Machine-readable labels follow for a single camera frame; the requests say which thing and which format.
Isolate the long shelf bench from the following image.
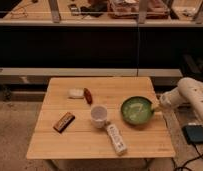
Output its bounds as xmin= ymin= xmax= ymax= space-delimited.
xmin=0 ymin=20 xmax=203 ymax=85

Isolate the white remote control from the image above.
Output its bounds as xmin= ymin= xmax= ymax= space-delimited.
xmin=106 ymin=124 xmax=127 ymax=155

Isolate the wooden table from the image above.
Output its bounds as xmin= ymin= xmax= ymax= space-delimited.
xmin=27 ymin=77 xmax=175 ymax=161

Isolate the red sausage toy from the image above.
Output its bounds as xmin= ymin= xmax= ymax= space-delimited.
xmin=84 ymin=88 xmax=93 ymax=105

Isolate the black power box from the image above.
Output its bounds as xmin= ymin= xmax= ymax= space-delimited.
xmin=182 ymin=125 xmax=203 ymax=144

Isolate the brown chocolate bar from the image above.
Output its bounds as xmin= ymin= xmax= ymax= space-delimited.
xmin=53 ymin=112 xmax=75 ymax=133

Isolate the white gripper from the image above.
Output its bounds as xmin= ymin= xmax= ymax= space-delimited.
xmin=151 ymin=88 xmax=181 ymax=111

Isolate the black phone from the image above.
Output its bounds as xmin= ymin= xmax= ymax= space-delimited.
xmin=68 ymin=4 xmax=80 ymax=16

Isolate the black cable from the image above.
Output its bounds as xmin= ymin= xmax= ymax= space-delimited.
xmin=171 ymin=142 xmax=203 ymax=171

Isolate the tray of clutter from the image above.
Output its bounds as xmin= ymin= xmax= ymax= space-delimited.
xmin=108 ymin=0 xmax=170 ymax=19

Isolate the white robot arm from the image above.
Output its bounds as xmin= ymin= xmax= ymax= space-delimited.
xmin=152 ymin=77 xmax=203 ymax=123

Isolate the green ceramic bowl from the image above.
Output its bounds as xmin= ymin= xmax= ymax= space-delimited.
xmin=120 ymin=96 xmax=154 ymax=125

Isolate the white ceramic mug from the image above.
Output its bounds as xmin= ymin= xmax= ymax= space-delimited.
xmin=91 ymin=105 xmax=107 ymax=129

